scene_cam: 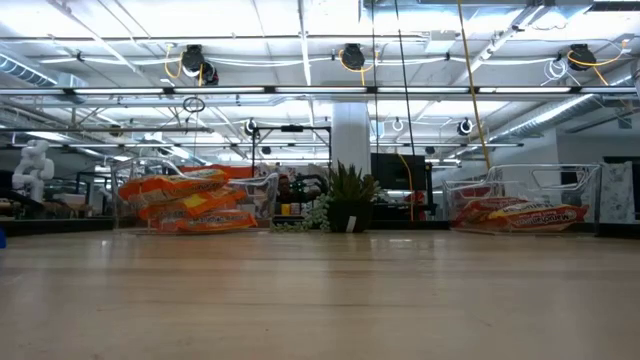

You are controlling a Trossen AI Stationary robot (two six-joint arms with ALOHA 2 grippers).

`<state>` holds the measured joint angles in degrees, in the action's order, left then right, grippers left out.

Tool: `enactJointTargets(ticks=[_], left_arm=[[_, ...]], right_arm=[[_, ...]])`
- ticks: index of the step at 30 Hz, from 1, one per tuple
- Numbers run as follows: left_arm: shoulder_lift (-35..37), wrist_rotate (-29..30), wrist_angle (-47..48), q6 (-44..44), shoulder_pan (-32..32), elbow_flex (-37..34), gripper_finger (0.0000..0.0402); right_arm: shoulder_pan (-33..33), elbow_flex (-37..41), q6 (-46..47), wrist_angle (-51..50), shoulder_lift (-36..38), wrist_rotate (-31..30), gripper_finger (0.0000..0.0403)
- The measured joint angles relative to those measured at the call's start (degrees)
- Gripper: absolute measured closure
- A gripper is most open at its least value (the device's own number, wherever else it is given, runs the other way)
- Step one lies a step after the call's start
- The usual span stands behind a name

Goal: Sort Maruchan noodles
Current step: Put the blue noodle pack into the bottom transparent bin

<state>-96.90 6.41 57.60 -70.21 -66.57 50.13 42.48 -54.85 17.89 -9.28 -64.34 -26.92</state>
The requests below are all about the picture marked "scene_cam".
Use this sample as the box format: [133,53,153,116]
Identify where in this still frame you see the red Maruchan ramen pack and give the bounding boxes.
[451,195,531,229]
[485,201,591,233]

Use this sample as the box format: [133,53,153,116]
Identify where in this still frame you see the artificial succulent in black pot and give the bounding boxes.
[271,161,382,234]

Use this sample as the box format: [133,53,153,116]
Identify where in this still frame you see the clear plastic bin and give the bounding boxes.
[109,156,280,235]
[442,163,603,236]

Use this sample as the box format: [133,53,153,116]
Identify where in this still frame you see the black monitor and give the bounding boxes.
[370,152,428,192]

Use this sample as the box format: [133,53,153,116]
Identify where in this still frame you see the long ceiling light strip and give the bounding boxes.
[0,85,640,96]

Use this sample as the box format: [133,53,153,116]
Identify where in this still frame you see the patterned white cloth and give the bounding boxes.
[598,161,637,225]

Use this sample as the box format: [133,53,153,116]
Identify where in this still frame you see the yellow hanging cable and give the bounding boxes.
[455,0,493,172]

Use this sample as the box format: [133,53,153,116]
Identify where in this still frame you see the silver ventilation duct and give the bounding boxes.
[487,93,606,144]

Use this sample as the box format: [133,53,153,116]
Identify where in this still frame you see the black frame rail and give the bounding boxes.
[0,217,640,239]

